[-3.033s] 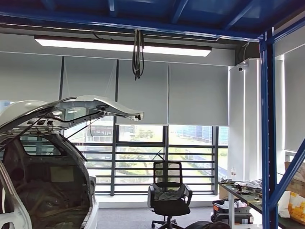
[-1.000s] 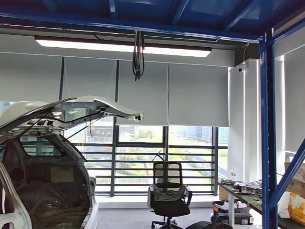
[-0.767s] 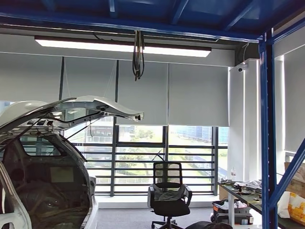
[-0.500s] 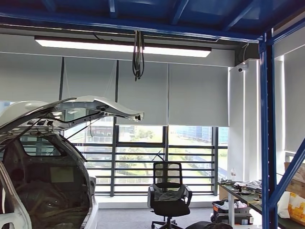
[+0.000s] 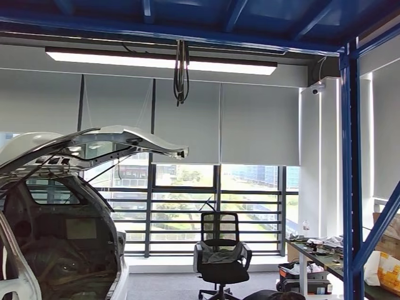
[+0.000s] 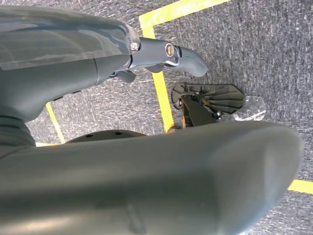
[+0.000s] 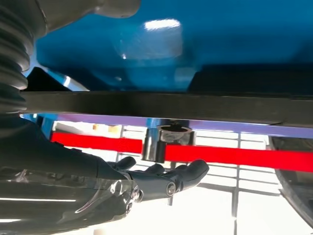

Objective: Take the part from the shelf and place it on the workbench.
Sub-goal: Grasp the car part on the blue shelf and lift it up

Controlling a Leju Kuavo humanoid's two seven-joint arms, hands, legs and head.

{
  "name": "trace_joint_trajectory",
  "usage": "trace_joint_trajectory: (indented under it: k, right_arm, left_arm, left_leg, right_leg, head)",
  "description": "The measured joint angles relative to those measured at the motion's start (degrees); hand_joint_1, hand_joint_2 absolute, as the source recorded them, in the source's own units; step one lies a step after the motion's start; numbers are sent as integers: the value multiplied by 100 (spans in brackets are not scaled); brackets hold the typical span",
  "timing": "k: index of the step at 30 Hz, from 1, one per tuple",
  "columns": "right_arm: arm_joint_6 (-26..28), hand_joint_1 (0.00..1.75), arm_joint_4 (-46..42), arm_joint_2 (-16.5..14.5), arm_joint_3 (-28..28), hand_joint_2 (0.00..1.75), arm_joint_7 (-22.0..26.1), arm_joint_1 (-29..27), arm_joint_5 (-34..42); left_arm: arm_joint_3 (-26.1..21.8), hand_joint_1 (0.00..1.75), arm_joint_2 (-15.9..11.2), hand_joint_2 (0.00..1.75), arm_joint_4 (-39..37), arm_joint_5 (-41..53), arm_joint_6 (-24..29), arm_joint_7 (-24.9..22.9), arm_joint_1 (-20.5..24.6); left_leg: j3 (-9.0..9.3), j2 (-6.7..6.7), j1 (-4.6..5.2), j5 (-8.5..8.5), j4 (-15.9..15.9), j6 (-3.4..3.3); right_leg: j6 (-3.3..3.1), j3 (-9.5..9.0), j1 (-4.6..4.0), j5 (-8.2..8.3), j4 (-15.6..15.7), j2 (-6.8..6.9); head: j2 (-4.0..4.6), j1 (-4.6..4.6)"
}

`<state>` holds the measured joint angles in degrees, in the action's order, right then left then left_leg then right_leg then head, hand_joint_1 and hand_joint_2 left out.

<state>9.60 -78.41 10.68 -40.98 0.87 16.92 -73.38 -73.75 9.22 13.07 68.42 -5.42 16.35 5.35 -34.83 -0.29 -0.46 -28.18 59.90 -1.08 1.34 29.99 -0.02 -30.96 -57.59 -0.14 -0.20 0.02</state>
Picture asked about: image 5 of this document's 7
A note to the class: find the blue metal shelf rack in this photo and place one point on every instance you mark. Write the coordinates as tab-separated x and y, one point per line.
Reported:
349	165

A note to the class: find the grey roller blind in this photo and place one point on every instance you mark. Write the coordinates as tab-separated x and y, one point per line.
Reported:
118	103
37	103
259	124
387	132
193	124

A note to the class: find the white car tailgate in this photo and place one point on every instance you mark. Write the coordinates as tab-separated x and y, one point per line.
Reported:
140	138

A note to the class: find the grey jacket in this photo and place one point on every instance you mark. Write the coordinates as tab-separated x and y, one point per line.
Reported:
219	252

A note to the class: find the black office chair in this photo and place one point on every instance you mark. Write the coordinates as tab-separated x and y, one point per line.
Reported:
222	271

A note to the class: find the long ceiling light strip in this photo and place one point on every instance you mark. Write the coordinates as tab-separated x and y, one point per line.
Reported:
124	60

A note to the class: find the clear plastic bottle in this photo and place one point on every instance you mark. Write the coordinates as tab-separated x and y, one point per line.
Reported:
306	227

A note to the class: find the pile of small parts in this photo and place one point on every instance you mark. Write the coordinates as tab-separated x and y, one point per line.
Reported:
321	242

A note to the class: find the green-top desk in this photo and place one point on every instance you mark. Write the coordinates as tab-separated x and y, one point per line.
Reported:
324	261

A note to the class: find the white car body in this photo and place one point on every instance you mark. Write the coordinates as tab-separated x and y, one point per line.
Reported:
62	256

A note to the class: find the white and yellow bag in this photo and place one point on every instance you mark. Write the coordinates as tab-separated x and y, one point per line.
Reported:
387	273

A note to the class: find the dark window frame with railing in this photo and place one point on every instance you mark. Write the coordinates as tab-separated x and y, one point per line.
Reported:
149	215

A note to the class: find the white security camera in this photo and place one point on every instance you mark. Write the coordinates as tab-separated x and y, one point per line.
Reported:
316	89

